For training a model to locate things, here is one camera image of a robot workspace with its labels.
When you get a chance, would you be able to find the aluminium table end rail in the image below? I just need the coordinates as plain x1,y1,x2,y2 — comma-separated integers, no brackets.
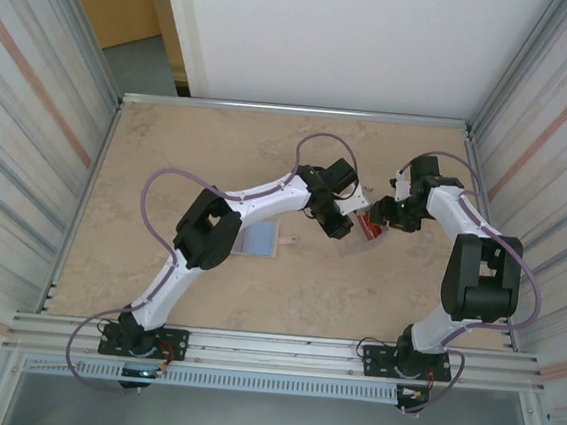
119,86,476,138

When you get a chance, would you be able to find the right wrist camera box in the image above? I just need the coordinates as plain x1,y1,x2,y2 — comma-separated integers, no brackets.
389,167,415,205

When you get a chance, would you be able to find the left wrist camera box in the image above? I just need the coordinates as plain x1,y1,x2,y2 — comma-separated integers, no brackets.
332,179,374,218

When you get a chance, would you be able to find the white door frame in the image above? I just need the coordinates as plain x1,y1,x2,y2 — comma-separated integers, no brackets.
146,0,220,100

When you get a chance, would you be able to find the red orange wire bundle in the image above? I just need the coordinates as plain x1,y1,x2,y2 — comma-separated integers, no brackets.
398,367,438,404
152,339,176,378

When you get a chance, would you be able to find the grey slotted cable duct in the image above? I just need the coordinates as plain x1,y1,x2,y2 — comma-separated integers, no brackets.
21,351,401,408

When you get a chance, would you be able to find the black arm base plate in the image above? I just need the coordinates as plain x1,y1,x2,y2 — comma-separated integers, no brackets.
97,322,191,364
360,343,455,385

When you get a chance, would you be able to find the wide aluminium base rail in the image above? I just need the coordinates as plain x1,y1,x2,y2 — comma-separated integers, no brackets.
6,302,550,399

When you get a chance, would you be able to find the red VIP card number 848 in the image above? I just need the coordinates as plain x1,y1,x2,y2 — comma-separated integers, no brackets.
360,215,389,245

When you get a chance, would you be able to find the clear acrylic card holder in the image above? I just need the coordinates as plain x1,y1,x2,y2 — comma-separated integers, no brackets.
332,208,391,263

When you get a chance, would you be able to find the corrugated translucent side panel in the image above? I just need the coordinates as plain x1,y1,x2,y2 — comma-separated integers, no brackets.
0,0,133,425
442,0,567,425

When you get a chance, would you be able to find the aluminium frame post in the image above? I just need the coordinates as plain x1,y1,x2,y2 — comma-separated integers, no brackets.
469,0,567,145
37,0,134,108

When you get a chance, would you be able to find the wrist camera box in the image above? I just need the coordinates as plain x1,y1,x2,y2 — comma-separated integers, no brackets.
332,179,374,218
389,167,415,205

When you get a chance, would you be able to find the grey sheet metal shelf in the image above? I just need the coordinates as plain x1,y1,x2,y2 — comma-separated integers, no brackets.
1,346,546,425

